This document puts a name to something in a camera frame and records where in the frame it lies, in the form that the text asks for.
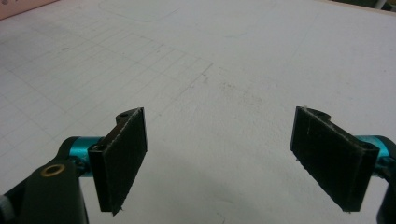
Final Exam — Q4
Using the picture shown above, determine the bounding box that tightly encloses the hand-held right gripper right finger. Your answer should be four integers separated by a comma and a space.
289, 105, 390, 213

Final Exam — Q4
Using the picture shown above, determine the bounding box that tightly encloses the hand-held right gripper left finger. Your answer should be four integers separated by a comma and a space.
68, 106, 149, 217

